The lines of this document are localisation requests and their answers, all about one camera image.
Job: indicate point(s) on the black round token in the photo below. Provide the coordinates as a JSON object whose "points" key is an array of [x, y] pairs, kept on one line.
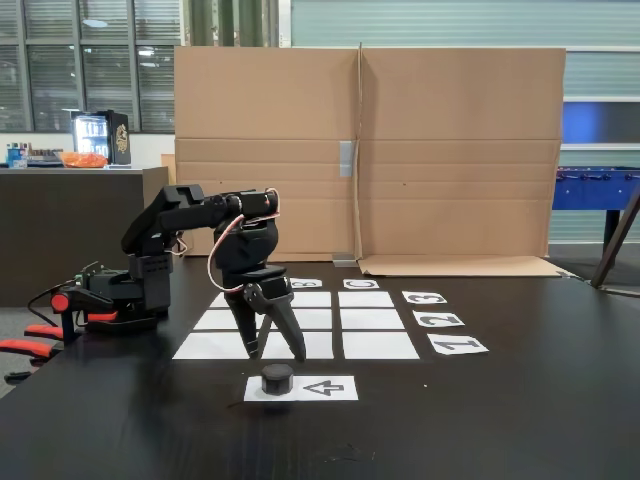
{"points": [[276, 380]]}

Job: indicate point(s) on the white paper grid square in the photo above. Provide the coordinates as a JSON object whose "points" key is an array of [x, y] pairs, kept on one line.
{"points": [[315, 320], [312, 300], [320, 347], [366, 300], [210, 347], [372, 320], [380, 346], [219, 301], [212, 320]]}

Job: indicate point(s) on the paper sheet letter B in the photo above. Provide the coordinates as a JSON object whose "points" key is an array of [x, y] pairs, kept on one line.
{"points": [[317, 281]]}

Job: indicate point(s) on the paper sheet letter C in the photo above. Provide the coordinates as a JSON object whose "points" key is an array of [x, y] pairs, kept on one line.
{"points": [[347, 281]]}

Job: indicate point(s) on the white arrow paper sheet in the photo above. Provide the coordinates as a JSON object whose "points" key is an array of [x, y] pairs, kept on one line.
{"points": [[340, 395]]}

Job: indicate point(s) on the grey tape piece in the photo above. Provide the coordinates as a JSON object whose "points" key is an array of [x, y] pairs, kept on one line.
{"points": [[345, 261], [348, 159]]}

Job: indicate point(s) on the paper sheet number 3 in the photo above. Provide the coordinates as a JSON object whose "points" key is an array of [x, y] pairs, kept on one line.
{"points": [[407, 301]]}

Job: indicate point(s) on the paper sheet number 2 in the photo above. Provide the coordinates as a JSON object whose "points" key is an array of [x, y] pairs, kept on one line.
{"points": [[422, 324]]}

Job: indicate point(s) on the paper sheet number 1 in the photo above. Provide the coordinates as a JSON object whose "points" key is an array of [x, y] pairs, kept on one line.
{"points": [[440, 350]]}

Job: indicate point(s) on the green controller board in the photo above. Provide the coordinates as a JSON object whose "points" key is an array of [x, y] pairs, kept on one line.
{"points": [[86, 275]]}

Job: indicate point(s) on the brown cardboard panel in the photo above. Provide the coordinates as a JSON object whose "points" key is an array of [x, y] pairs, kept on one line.
{"points": [[265, 100], [460, 125]]}

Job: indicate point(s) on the red black clamp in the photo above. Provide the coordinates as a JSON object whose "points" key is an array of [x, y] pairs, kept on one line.
{"points": [[62, 302]]}

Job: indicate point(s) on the black mini fridge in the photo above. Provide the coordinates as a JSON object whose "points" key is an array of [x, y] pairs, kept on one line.
{"points": [[120, 137]]}

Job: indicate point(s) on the dark brown counter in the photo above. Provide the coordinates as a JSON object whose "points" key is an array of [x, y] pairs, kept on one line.
{"points": [[60, 225]]}

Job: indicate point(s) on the orange snack bag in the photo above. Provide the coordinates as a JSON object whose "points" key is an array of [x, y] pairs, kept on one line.
{"points": [[82, 160]]}

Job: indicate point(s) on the blue white box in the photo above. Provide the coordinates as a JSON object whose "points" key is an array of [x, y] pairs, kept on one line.
{"points": [[16, 157]]}

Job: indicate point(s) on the grey framed window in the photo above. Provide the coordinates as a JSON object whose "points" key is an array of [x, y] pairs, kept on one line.
{"points": [[50, 75]]}

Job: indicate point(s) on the blue foosball table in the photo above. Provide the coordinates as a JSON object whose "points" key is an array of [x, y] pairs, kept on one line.
{"points": [[590, 192]]}

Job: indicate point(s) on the brown wooden stand leg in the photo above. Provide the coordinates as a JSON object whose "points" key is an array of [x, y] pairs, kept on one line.
{"points": [[617, 240]]}

